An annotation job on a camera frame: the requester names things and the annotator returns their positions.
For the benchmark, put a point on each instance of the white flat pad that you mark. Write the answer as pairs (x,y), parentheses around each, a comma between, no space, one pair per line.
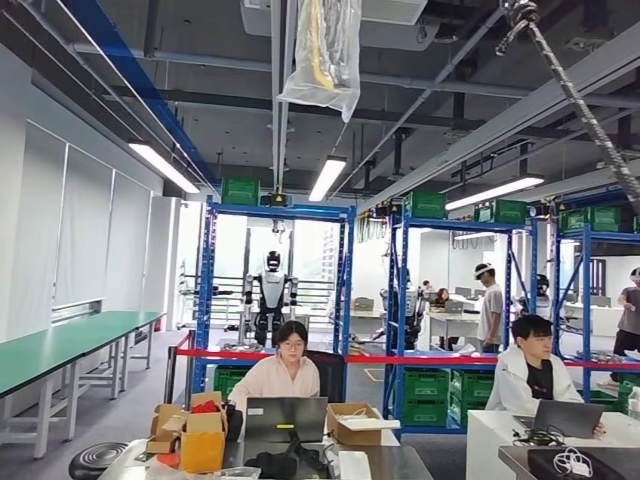
(370,423)

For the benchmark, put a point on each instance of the grey laptop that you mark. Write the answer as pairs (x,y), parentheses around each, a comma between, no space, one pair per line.
(570,418)
(285,418)

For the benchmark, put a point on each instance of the steel barrier post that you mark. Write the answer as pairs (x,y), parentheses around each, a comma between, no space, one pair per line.
(170,374)

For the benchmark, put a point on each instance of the clear water bottle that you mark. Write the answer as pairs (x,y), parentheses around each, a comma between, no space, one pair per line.
(634,404)

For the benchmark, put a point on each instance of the white black humanoid robot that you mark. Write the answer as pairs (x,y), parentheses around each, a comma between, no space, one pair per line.
(410,311)
(272,291)
(540,301)

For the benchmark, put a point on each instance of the black round stool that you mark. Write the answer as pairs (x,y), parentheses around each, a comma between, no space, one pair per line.
(95,460)

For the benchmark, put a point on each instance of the green-topped workbench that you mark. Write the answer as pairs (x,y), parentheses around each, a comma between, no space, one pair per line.
(50,344)

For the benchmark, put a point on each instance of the small cardboard box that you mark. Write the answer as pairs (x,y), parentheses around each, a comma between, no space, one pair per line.
(160,430)
(202,444)

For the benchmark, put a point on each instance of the person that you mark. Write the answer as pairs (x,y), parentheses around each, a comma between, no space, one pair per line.
(505,387)
(490,311)
(272,381)
(627,318)
(426,287)
(442,298)

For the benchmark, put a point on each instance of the green plastic crate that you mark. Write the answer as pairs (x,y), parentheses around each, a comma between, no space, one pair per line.
(425,205)
(636,224)
(605,399)
(463,411)
(630,385)
(507,212)
(424,413)
(227,381)
(573,220)
(472,385)
(605,218)
(240,191)
(425,385)

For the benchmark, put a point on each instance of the black headset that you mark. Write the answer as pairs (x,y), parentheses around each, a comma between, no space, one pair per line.
(290,460)

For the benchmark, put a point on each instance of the white small box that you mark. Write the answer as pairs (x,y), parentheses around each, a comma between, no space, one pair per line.
(355,466)

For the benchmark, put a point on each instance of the white VR headset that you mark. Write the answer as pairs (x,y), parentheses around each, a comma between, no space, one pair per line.
(482,270)
(635,275)

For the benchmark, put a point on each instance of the red barrier tape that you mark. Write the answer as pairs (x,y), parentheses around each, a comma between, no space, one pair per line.
(400,360)

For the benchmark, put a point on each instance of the yellow black hoist trolley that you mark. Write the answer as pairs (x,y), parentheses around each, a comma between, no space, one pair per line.
(275,198)

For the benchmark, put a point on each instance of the white desk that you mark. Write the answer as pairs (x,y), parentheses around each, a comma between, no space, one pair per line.
(450,324)
(482,444)

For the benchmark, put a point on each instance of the black flat case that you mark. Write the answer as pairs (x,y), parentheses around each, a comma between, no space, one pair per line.
(605,467)

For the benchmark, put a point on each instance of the red cloth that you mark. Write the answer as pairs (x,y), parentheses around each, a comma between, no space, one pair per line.
(205,407)

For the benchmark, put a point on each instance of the clear hanging plastic bag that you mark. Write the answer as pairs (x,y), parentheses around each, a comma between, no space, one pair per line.
(324,60)

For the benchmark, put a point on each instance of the white ceiling light strip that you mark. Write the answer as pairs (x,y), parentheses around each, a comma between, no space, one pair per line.
(492,192)
(327,179)
(162,167)

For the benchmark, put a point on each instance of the open cardboard box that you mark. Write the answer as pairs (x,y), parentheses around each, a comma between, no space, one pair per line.
(350,437)

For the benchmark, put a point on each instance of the black office chair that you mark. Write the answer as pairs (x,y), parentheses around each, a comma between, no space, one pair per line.
(330,376)

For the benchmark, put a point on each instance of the dark grey desk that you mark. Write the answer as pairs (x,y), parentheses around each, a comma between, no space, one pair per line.
(390,464)

